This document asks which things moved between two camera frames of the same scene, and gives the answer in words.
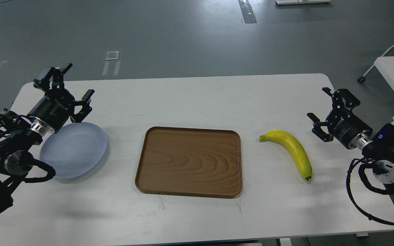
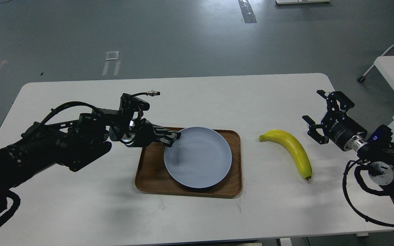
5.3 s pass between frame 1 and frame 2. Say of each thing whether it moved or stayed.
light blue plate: moved
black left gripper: moved
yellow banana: stayed
